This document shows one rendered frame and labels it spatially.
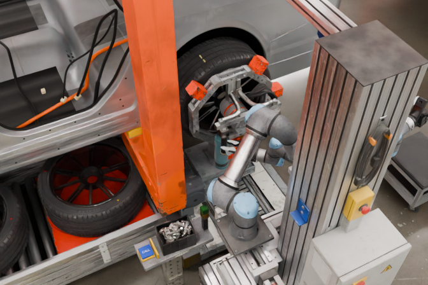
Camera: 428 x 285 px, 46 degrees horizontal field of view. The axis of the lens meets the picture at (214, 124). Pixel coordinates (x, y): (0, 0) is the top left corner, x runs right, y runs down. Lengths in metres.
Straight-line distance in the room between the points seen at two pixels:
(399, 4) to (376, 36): 4.17
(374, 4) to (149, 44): 4.00
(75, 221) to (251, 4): 1.63
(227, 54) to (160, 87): 0.79
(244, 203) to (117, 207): 0.97
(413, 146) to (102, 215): 2.17
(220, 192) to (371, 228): 0.71
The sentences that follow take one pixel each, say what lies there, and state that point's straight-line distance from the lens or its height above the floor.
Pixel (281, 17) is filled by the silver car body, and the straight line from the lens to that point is 3.11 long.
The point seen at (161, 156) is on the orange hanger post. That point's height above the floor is 1.05.
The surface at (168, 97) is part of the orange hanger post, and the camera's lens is 2.28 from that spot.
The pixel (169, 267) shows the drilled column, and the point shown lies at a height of 0.28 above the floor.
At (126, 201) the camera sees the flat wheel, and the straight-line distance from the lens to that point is 3.08.
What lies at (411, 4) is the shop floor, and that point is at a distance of 5.91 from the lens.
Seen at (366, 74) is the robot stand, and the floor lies 2.03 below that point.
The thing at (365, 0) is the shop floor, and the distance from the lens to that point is 5.81.
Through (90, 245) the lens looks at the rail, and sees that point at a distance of 3.08.
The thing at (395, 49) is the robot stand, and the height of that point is 2.03.
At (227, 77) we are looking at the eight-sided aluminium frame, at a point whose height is 1.12.
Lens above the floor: 2.99
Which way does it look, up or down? 46 degrees down
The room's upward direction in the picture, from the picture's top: straight up
